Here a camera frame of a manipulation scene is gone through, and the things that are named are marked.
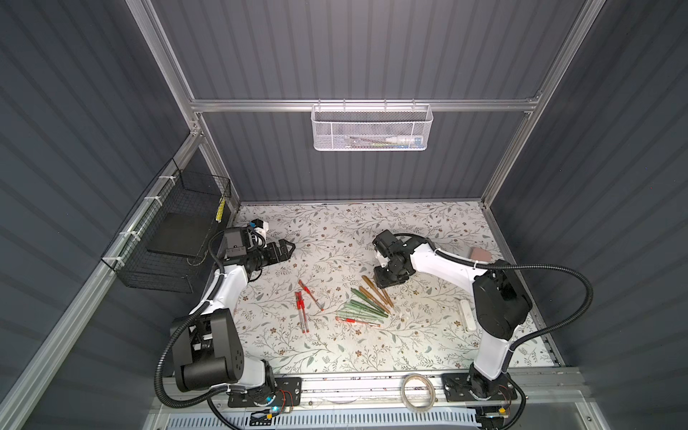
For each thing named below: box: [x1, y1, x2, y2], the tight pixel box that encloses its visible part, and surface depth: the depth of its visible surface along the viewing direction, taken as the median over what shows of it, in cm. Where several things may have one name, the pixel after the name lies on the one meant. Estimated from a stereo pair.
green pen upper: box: [350, 287, 389, 319], surface depth 93 cm
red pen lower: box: [335, 316, 381, 327], surface depth 88 cm
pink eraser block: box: [470, 247, 492, 262], surface depth 104 cm
